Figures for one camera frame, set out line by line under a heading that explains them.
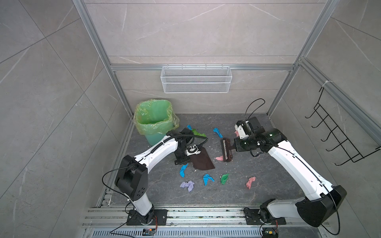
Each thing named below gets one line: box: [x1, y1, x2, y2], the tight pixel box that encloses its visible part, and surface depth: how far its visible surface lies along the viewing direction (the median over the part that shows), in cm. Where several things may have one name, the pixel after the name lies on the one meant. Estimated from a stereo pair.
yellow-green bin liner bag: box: [133, 99, 180, 136], surface depth 94 cm
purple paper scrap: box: [179, 180, 195, 192], surface depth 85 cm
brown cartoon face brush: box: [221, 137, 237, 163], surface depth 88 cm
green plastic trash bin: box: [133, 99, 180, 147], surface depth 94 cm
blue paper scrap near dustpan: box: [179, 163, 190, 179], surface depth 92 cm
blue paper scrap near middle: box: [202, 173, 215, 186], surface depth 87 cm
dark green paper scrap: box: [220, 173, 230, 185], surface depth 87 cm
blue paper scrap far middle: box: [212, 127, 224, 139], surface depth 109 cm
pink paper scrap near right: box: [246, 176, 256, 190], surface depth 86 cm
